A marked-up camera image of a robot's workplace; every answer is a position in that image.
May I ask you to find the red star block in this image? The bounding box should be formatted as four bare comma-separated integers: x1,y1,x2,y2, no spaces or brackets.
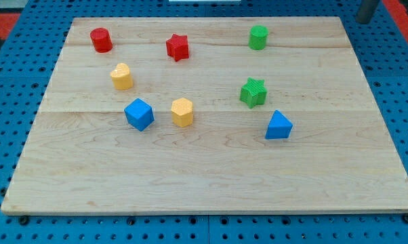
165,33,189,62

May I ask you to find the light wooden board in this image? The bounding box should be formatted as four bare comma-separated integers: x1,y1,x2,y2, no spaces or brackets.
1,17,408,216

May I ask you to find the grey metal pole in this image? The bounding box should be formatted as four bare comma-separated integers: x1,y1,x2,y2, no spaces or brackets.
355,0,380,24

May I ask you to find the green star block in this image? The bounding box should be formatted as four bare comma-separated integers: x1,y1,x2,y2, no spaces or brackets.
239,77,267,108

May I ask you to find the yellow heart block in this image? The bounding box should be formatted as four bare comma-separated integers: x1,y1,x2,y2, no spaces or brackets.
110,63,134,90

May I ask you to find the red cylinder block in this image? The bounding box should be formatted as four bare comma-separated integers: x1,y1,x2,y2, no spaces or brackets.
90,28,113,53

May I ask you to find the blue cube block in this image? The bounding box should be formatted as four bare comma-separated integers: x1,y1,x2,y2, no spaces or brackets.
124,98,155,131

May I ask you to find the blue triangle block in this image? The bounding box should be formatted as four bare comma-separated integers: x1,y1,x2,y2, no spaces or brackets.
265,110,293,140

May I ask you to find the green cylinder block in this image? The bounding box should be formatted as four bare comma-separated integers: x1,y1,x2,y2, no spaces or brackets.
248,25,268,50

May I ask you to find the yellow hexagon block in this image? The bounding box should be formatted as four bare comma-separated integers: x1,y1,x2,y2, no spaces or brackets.
171,98,193,127

